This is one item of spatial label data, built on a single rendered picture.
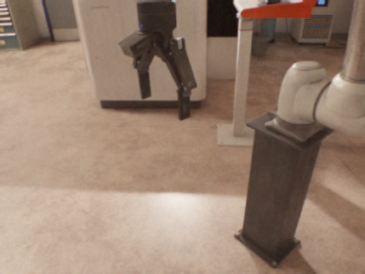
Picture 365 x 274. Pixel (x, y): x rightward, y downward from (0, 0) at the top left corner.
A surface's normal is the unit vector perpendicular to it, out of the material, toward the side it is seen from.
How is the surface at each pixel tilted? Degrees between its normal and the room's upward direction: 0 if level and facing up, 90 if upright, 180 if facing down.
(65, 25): 90
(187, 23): 90
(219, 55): 90
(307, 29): 90
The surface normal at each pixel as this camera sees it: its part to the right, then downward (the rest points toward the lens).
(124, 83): -0.09, 0.54
